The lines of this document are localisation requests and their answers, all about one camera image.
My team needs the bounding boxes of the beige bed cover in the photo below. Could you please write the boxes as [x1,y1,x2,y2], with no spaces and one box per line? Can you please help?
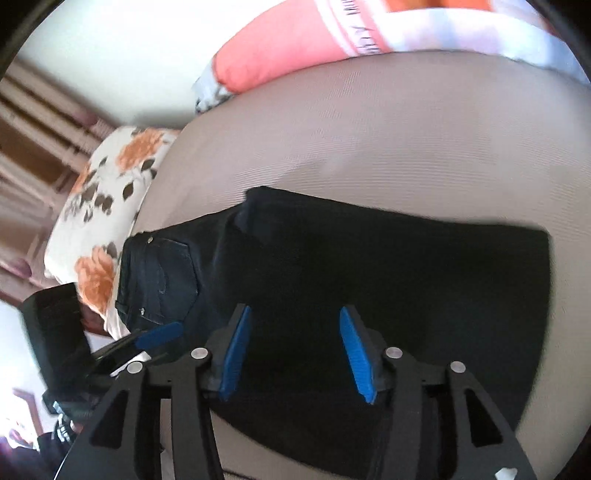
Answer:
[124,48,591,480]

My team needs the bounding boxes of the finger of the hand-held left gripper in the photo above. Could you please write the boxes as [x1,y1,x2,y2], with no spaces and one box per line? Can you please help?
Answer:
[91,321,184,367]

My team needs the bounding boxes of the brown striped curtain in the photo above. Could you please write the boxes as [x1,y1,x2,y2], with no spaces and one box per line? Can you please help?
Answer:
[0,60,121,305]

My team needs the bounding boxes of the black pants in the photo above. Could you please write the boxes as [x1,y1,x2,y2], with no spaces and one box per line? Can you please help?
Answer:
[115,186,553,478]

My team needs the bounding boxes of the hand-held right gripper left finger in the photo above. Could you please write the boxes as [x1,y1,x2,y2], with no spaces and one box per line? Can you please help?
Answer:
[58,304,254,480]

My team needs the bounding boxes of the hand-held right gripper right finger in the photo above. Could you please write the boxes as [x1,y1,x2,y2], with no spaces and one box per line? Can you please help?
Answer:
[339,305,539,480]

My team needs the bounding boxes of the pink patchwork pillow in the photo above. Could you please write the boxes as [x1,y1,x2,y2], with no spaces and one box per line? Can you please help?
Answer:
[193,0,583,114]

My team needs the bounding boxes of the floral print pillow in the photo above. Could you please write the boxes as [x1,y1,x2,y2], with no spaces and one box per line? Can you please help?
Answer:
[44,127,181,340]

